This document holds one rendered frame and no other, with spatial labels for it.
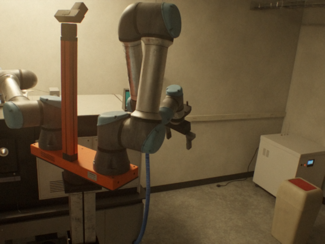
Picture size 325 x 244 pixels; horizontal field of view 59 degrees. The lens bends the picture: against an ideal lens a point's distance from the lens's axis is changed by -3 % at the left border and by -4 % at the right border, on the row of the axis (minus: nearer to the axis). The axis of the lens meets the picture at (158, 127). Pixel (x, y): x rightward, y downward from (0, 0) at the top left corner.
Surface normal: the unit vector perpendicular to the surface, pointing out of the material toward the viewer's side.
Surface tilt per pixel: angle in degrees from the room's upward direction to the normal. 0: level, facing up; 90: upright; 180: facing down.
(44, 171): 90
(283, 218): 93
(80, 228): 90
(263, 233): 0
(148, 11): 65
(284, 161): 90
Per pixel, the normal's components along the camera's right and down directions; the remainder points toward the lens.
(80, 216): 0.36, 0.30
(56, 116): 0.58, 0.29
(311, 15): -0.91, 0.06
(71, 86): 0.83, 0.22
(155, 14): -0.38, -0.02
